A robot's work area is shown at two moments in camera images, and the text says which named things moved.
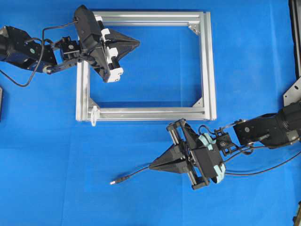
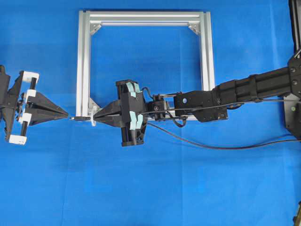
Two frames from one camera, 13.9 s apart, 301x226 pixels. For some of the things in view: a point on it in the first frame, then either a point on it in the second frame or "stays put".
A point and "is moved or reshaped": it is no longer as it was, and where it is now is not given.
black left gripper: [123, 44] to [11, 105]
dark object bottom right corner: [297, 220] stays put
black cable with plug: [121, 177] is moved or reshaped
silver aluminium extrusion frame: [204, 109] stays put
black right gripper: [181, 134] to [133, 119]
